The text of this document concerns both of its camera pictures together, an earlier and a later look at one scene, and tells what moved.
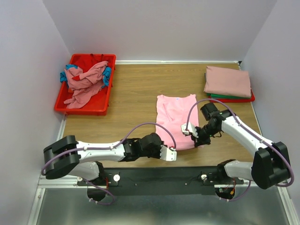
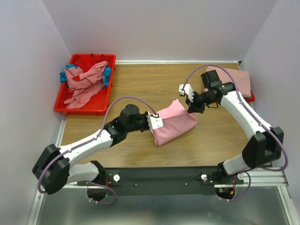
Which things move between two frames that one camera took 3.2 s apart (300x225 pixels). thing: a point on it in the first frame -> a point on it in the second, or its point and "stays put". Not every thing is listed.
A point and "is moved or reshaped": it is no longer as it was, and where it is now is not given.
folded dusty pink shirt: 227,81 stays put
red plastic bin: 98,104 stays put
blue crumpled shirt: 106,77 stays put
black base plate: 160,180 stays put
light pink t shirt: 171,112 is moved or reshaped
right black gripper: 200,140 -> 193,107
